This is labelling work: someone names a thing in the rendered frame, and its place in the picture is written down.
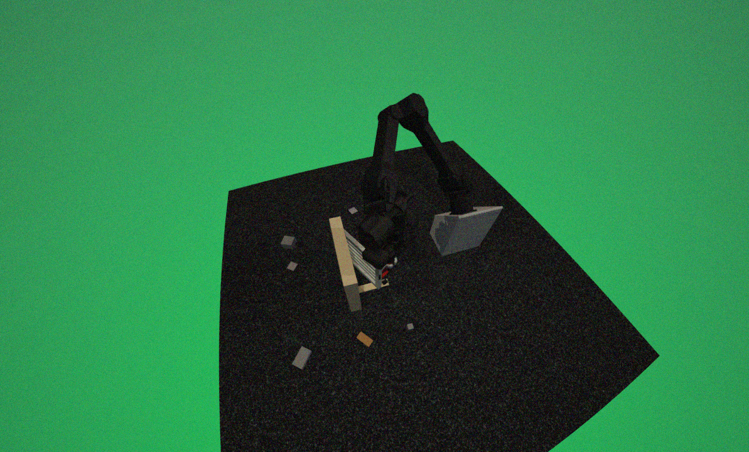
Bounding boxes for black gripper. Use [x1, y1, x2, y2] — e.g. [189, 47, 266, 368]
[362, 212, 419, 270]

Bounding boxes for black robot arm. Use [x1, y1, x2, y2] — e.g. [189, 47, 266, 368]
[356, 93, 477, 252]

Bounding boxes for orange-brown rectangular block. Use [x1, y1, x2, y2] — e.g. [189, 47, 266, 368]
[357, 332, 373, 347]

